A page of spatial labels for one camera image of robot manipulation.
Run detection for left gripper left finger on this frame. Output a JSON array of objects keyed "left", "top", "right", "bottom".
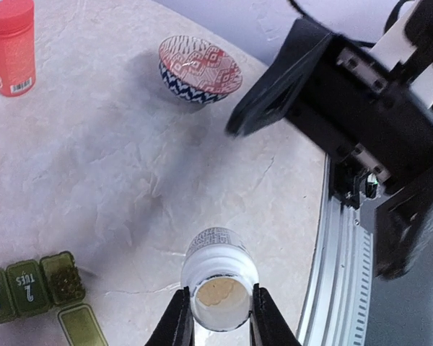
[{"left": 145, "top": 287, "right": 195, "bottom": 346}]

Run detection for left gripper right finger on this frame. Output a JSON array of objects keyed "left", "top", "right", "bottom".
[{"left": 250, "top": 284, "right": 301, "bottom": 346}]

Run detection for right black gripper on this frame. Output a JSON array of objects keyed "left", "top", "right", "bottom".
[{"left": 225, "top": 18, "right": 433, "bottom": 278}]

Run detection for small white pill bottle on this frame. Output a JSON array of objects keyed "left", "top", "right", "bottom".
[{"left": 180, "top": 227, "right": 259, "bottom": 332}]

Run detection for green weekly pill organizer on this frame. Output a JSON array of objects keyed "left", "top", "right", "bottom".
[{"left": 0, "top": 251, "right": 108, "bottom": 345}]

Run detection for red patterned oval tin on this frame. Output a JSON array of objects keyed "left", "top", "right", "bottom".
[{"left": 158, "top": 35, "right": 243, "bottom": 105}]

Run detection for red pill bottle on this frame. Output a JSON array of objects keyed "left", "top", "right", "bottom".
[{"left": 0, "top": 0, "right": 36, "bottom": 97}]

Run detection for front aluminium rail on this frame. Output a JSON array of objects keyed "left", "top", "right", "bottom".
[{"left": 295, "top": 151, "right": 433, "bottom": 346}]

